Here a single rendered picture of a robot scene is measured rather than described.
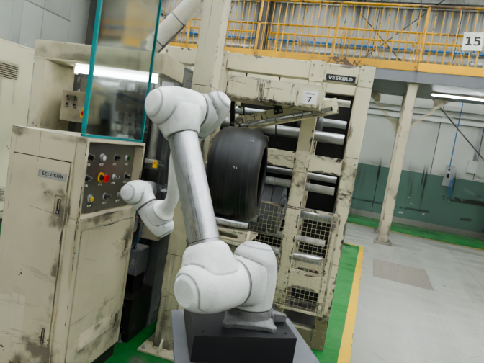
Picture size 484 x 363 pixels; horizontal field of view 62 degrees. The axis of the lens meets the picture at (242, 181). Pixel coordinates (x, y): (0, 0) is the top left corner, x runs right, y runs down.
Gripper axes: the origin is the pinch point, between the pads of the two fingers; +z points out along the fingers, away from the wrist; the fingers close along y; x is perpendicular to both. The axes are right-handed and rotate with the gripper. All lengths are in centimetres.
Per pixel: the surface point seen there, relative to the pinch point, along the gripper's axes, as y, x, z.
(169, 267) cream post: 3, 52, 29
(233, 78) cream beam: -11, -70, 55
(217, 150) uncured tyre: -20.6, -23.6, 12.7
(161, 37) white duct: 44, -92, 58
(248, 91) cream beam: -23, -63, 55
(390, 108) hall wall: -194, -190, 942
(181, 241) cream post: -2.1, 35.0, 28.9
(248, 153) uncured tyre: -38.2, -24.5, 14.0
